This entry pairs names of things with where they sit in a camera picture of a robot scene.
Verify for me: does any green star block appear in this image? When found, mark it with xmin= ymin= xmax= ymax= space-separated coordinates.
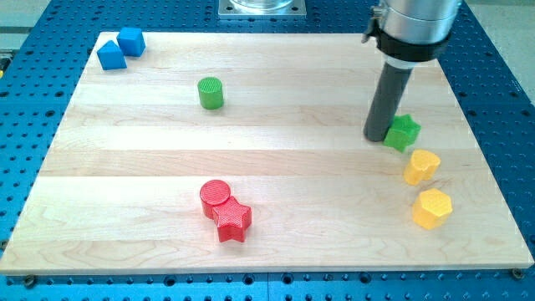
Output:
xmin=383 ymin=115 xmax=421 ymax=152

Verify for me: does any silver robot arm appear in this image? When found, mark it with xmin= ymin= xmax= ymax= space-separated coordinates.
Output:
xmin=362 ymin=0 xmax=461 ymax=69

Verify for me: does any red star block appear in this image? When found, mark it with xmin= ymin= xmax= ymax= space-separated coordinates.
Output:
xmin=212 ymin=196 xmax=252 ymax=242

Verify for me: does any red cylinder block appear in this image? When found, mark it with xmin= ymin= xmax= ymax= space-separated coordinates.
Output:
xmin=199 ymin=180 xmax=231 ymax=219

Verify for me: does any green cylinder block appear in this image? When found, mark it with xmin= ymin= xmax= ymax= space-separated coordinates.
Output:
xmin=197 ymin=77 xmax=224 ymax=110

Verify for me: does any light wooden board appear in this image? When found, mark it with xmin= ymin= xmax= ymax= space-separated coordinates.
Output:
xmin=1 ymin=33 xmax=533 ymax=275

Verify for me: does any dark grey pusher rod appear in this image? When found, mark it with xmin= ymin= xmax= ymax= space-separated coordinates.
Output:
xmin=364 ymin=63 xmax=412 ymax=142

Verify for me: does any yellow heart block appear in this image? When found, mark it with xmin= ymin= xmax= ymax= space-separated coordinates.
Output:
xmin=403 ymin=149 xmax=441 ymax=186

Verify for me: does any blue cube block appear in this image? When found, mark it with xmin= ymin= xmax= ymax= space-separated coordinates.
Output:
xmin=116 ymin=27 xmax=145 ymax=57

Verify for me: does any yellow hexagon block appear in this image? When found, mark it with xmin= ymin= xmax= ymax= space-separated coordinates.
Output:
xmin=412 ymin=188 xmax=453 ymax=230

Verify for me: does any blue triangular block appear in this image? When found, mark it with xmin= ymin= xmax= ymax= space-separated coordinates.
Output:
xmin=97 ymin=40 xmax=127 ymax=70

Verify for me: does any blue perforated mounting plate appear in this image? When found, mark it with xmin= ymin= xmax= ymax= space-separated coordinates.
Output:
xmin=1 ymin=1 xmax=534 ymax=300

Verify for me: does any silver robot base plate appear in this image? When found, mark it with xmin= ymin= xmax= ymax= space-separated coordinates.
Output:
xmin=217 ymin=0 xmax=307 ymax=18

